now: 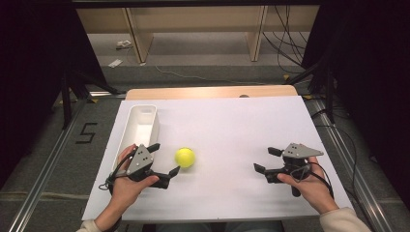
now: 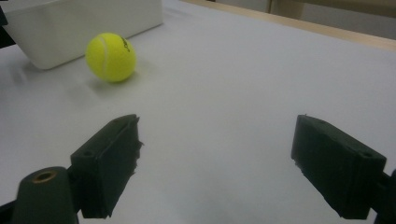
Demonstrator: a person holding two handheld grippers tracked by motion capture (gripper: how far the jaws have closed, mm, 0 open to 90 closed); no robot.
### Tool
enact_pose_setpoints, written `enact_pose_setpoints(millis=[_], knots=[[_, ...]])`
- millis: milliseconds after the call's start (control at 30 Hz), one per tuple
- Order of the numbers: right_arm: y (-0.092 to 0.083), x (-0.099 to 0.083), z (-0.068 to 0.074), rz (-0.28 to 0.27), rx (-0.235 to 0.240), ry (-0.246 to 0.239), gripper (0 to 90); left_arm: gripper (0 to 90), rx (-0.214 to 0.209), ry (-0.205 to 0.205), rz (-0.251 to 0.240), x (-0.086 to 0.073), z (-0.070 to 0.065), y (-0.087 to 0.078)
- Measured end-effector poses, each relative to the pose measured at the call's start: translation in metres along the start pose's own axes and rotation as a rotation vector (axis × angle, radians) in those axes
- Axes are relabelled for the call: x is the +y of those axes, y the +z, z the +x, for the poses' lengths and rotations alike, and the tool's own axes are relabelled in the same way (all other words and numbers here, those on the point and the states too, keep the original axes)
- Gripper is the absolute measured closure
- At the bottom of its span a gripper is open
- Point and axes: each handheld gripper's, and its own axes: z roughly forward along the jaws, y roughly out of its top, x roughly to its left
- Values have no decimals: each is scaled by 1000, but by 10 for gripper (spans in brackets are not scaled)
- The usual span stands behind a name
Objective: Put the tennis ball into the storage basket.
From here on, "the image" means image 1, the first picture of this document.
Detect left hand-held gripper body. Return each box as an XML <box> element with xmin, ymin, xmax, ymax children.
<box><xmin>125</xmin><ymin>144</ymin><xmax>170</xmax><ymax>189</ymax></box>

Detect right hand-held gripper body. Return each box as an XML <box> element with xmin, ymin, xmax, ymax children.
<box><xmin>264</xmin><ymin>143</ymin><xmax>324</xmax><ymax>185</ymax></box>

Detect yellow ball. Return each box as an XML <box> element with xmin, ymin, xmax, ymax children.
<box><xmin>174</xmin><ymin>147</ymin><xmax>196</xmax><ymax>169</ymax></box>

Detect white plastic bin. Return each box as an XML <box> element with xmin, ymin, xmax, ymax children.
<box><xmin>110</xmin><ymin>104</ymin><xmax>161</xmax><ymax>175</ymax></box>

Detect person's left hand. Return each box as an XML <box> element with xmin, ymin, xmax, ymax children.
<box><xmin>109</xmin><ymin>144</ymin><xmax>161</xmax><ymax>211</ymax></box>

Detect person's right hand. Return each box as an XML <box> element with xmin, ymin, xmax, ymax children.
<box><xmin>277</xmin><ymin>157</ymin><xmax>339</xmax><ymax>215</ymax></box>

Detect white board sheet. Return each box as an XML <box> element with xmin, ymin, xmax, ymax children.
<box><xmin>81</xmin><ymin>96</ymin><xmax>356</xmax><ymax>223</ymax></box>

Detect black tripod stand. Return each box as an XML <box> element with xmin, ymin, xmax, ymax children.
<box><xmin>285</xmin><ymin>59</ymin><xmax>337</xmax><ymax>124</ymax></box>
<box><xmin>60</xmin><ymin>67</ymin><xmax>121</xmax><ymax>130</ymax></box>

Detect small white floor device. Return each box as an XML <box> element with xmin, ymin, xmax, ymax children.
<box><xmin>115</xmin><ymin>40</ymin><xmax>133</xmax><ymax>51</ymax></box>

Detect wooden shelf unit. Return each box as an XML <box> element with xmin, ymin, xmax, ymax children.
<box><xmin>76</xmin><ymin>5</ymin><xmax>320</xmax><ymax>64</ymax></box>

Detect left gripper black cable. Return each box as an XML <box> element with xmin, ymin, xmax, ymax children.
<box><xmin>98</xmin><ymin>151</ymin><xmax>138</xmax><ymax>196</ymax></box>

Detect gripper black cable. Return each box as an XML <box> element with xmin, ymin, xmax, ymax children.
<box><xmin>98</xmin><ymin>151</ymin><xmax>138</xmax><ymax>196</ymax></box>
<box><xmin>307</xmin><ymin>161</ymin><xmax>335</xmax><ymax>199</ymax></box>

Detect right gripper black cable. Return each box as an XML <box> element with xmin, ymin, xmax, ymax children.
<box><xmin>307</xmin><ymin>161</ymin><xmax>335</xmax><ymax>199</ymax></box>

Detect aluminium floor rail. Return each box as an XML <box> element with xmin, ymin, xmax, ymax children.
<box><xmin>308</xmin><ymin>98</ymin><xmax>395</xmax><ymax>232</ymax></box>
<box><xmin>8</xmin><ymin>99</ymin><xmax>89</xmax><ymax>232</ymax></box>

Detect black floor cable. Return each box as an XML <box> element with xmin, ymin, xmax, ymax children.
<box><xmin>311</xmin><ymin>108</ymin><xmax>375</xmax><ymax>226</ymax></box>

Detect short aluminium rail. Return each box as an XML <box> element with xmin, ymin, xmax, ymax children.
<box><xmin>88</xmin><ymin>91</ymin><xmax>128</xmax><ymax>99</ymax></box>

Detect white floor cable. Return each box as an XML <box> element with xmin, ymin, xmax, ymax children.
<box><xmin>154</xmin><ymin>65</ymin><xmax>269</xmax><ymax>87</ymax></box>

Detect hanging black cables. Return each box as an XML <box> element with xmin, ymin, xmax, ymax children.
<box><xmin>261</xmin><ymin>5</ymin><xmax>311</xmax><ymax>74</ymax></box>

